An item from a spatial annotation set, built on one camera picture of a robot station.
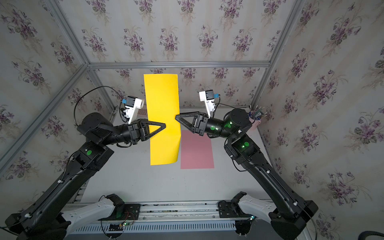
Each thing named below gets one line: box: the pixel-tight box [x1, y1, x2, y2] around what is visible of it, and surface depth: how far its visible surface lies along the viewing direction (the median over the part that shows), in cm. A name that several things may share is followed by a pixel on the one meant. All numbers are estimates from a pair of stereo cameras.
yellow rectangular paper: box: [143, 74, 181, 166], surface depth 49 cm
